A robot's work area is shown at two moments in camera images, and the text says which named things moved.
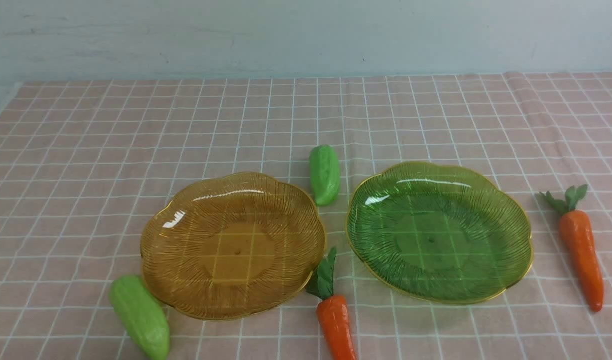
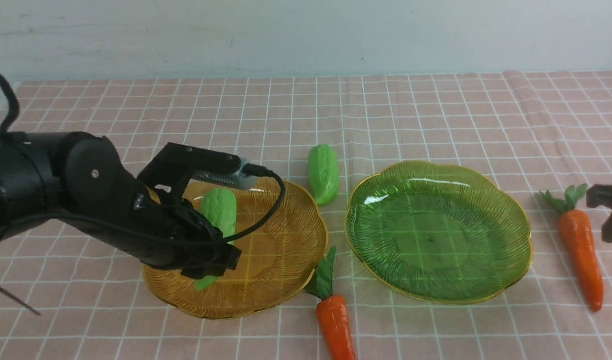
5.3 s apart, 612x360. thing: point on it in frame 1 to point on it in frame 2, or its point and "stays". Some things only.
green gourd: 141,315 to 220,204
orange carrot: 577,235 stays
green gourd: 325,173 stays
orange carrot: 332,310 stays
